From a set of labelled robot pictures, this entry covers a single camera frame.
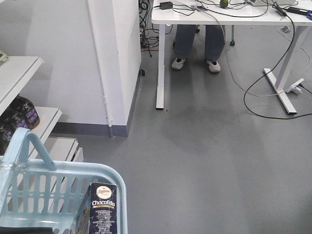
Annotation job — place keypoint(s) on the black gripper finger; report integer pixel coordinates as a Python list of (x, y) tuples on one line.
[(26, 230)]

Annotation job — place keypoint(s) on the light blue plastic basket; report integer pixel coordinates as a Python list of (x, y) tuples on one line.
[(36, 191)]

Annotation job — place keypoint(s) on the Chocofello cookie box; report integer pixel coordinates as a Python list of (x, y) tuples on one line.
[(97, 213)]

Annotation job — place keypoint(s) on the dark purple snack packs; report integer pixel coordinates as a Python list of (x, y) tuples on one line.
[(20, 113)]

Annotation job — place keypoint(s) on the white snack shelf unit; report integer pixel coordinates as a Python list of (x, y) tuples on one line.
[(15, 73)]

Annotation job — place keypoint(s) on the green fruit on desk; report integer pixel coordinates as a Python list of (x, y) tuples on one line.
[(224, 3)]

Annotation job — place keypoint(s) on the white power strip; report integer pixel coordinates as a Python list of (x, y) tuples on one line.
[(295, 87)]

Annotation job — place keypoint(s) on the white office desk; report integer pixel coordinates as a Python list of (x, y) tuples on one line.
[(264, 16)]

